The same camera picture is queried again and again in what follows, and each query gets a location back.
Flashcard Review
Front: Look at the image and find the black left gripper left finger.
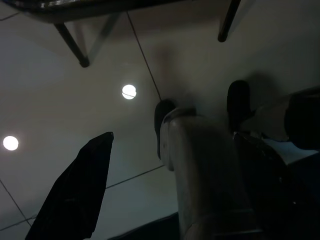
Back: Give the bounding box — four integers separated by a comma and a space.
24, 131, 115, 240

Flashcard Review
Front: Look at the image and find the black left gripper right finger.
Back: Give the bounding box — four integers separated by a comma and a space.
233, 131, 320, 240

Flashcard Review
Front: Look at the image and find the silver robot right leg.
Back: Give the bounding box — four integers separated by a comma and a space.
239, 86, 320, 151

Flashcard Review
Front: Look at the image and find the black robot left foot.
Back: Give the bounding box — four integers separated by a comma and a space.
154, 99, 177, 161

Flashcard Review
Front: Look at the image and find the black legged table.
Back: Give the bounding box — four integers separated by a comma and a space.
9, 0, 242, 68

